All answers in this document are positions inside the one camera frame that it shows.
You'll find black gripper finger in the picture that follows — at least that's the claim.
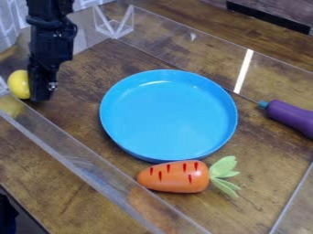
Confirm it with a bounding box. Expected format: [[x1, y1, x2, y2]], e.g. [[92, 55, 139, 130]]
[[26, 62, 57, 102]]

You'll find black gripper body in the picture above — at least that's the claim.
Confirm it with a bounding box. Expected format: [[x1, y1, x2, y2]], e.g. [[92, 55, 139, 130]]
[[25, 0, 77, 69]]

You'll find yellow toy lemon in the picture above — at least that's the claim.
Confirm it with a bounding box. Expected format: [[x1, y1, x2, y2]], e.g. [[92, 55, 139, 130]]
[[6, 69, 30, 100]]

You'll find blue round tray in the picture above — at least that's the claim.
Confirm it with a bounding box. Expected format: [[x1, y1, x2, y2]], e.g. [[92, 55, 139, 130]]
[[99, 69, 238, 163]]

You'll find orange toy carrot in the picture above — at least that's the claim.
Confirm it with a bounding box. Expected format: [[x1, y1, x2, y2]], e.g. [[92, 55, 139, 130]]
[[136, 155, 239, 197]]

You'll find purple toy eggplant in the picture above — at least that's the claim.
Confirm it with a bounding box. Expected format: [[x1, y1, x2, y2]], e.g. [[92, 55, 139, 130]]
[[258, 100, 313, 140]]

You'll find clear acrylic enclosure wall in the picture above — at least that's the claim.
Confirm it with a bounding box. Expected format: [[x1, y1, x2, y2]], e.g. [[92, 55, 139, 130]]
[[0, 0, 313, 234]]

